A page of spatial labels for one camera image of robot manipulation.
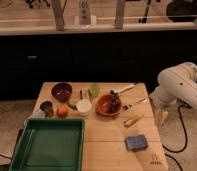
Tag green vegetable piece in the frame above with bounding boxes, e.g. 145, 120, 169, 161
67, 102, 77, 110

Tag dark red bowl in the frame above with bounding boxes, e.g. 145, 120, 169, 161
51, 82, 72, 103

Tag white cup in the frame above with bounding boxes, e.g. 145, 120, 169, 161
76, 99, 92, 116

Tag silver fork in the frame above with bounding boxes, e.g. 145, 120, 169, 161
122, 98, 147, 111

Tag blue sponge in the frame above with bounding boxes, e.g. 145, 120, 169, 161
125, 135, 148, 150

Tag dark metal cup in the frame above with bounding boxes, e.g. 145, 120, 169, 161
40, 101, 54, 117

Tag orange fruit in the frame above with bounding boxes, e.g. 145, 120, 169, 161
56, 106, 69, 118

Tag orange clay bowl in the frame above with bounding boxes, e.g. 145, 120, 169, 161
95, 94, 122, 116

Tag dark grapes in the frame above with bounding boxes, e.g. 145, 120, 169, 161
108, 94, 120, 113

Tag black cable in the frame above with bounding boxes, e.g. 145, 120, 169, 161
162, 103, 190, 171

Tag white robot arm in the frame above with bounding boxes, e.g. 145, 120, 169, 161
150, 62, 197, 126

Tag green plastic tray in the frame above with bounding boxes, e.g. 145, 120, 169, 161
9, 119, 85, 171

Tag green cup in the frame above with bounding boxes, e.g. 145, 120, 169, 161
89, 84, 100, 98

